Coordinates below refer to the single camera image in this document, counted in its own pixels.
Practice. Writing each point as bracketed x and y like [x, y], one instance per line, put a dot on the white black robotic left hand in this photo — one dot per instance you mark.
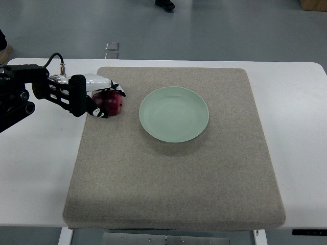
[74, 94]

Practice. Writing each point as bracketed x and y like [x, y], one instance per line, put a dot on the red apple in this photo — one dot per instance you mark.
[109, 102]

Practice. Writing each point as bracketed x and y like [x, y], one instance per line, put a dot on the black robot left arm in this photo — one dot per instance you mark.
[15, 104]

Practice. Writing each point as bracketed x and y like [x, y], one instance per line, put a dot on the lower floor outlet plate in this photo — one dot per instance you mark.
[113, 55]

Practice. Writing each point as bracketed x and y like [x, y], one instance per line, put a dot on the floor outlet plate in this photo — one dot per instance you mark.
[113, 55]
[112, 46]

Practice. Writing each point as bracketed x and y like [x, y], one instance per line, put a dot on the upper floor outlet plate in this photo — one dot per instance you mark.
[112, 46]

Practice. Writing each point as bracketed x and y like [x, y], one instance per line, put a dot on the light green plate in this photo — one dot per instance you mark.
[173, 114]

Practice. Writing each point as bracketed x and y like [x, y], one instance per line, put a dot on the tan boot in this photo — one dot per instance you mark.
[5, 53]

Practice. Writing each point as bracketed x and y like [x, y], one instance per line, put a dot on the black shoe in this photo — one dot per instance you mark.
[167, 5]

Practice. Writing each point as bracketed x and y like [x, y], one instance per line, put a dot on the beige fabric mat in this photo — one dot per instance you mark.
[222, 180]

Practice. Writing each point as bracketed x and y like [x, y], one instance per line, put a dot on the white table leg left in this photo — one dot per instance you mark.
[66, 236]

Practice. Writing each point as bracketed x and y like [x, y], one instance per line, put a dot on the white table leg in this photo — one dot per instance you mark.
[260, 237]
[66, 236]

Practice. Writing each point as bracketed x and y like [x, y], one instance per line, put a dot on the white table leg right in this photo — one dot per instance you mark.
[260, 237]

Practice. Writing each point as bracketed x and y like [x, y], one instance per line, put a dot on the cardboard box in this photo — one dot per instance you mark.
[314, 5]

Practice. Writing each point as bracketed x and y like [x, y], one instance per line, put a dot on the black table control panel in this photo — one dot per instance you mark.
[309, 232]

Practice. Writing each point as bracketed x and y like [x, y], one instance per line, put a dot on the metal base plate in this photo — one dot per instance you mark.
[125, 238]

